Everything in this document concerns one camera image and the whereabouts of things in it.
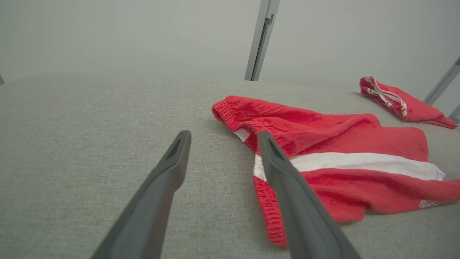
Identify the red shorts with white stripe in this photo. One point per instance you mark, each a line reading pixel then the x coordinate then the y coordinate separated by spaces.
pixel 341 136

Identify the red shirt with white trim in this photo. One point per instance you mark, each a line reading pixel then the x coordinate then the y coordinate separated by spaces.
pixel 417 106

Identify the slanted grey metal wall post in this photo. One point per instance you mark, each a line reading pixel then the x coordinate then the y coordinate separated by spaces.
pixel 444 81

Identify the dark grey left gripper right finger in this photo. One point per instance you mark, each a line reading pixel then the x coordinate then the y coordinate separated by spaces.
pixel 305 223

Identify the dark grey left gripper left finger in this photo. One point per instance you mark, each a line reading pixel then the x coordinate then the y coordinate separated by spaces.
pixel 151 208

